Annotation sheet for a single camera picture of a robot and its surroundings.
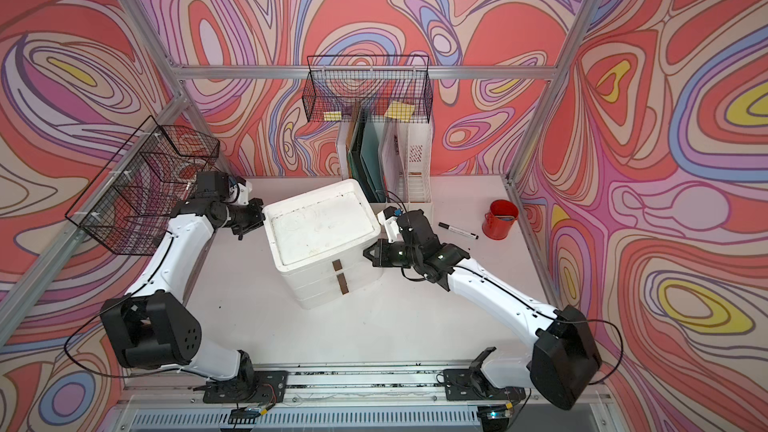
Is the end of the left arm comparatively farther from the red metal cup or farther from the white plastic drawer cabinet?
the red metal cup

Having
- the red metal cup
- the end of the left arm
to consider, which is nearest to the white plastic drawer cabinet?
the end of the left arm

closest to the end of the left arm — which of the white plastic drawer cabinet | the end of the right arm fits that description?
the white plastic drawer cabinet

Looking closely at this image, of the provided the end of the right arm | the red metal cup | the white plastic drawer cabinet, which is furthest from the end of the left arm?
the red metal cup

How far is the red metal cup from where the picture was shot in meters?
0.98

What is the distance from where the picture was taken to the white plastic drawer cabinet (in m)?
0.72

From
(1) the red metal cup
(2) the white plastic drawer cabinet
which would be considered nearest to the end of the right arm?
(2) the white plastic drawer cabinet

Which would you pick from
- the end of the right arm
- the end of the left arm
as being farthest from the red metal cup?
the end of the left arm

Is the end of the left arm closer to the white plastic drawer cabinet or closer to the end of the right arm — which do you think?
the white plastic drawer cabinet

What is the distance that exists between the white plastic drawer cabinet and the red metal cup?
0.44m

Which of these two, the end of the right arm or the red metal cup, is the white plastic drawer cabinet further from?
the red metal cup

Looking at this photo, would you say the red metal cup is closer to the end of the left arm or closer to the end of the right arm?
the end of the right arm
